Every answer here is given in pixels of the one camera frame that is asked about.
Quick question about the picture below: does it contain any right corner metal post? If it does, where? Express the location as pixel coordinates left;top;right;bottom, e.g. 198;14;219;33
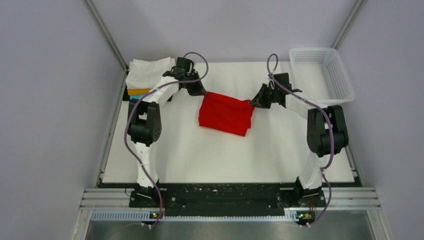
331;0;368;50

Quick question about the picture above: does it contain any black folded t shirt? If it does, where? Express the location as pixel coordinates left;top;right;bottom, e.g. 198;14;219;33
122;67;130;102

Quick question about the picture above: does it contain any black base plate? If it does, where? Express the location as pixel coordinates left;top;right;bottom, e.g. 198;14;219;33
129;183;326;217

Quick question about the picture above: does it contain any red t shirt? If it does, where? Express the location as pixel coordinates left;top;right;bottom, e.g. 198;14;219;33
198;92;255;137

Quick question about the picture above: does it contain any white plastic basket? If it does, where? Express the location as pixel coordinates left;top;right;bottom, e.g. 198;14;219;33
289;47;356;105

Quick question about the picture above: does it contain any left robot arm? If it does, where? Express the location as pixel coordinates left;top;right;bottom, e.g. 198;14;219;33
126;63;207;207

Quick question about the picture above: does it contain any white folded t shirt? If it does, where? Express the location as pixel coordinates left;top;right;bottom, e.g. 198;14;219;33
125;57;175;90

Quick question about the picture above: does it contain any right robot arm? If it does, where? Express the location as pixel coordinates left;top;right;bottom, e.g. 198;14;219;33
249;73;349;206

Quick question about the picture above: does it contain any aluminium frame rail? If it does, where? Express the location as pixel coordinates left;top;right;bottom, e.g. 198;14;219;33
80;183;381;223

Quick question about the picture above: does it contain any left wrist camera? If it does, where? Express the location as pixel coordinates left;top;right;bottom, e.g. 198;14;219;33
175;57;195;73

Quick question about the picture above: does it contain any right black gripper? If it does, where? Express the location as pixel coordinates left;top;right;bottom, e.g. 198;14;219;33
249;83;280;110

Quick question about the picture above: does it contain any teal folded t shirt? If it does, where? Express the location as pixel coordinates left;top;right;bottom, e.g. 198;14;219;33
129;93;146;100

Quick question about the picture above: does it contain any left corner metal post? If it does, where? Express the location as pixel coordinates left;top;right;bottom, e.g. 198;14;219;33
83;0;128;71

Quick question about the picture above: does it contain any corner metal post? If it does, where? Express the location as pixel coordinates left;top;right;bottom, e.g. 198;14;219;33
83;0;128;71
331;0;368;50

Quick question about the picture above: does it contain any yellow folded t shirt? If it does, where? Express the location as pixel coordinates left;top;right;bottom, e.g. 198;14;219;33
127;88;151;96

